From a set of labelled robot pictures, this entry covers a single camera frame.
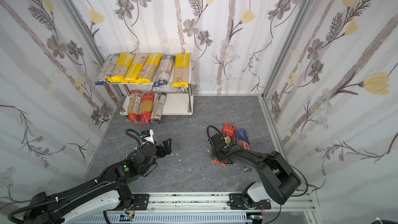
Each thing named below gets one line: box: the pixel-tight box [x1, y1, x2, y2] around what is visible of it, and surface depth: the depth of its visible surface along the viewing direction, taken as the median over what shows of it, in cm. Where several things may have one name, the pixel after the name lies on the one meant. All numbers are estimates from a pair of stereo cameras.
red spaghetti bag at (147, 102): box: [138, 91, 155, 124], surface depth 104 cm
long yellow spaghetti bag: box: [171, 52, 191, 89], surface depth 84 cm
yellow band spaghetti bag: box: [122, 53, 150, 84], surface depth 83 cm
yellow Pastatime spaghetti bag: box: [106, 52, 135, 83], surface depth 82 cm
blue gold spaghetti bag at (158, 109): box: [148, 92, 168, 126], surface depth 102 cm
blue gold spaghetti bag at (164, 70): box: [152, 54, 176, 87], surface depth 83 cm
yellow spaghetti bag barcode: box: [135, 53, 164, 86], surface depth 84 cm
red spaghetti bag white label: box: [127, 90, 144, 123], surface depth 103 cm
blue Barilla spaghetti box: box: [236, 127, 252, 150], surface depth 96 cm
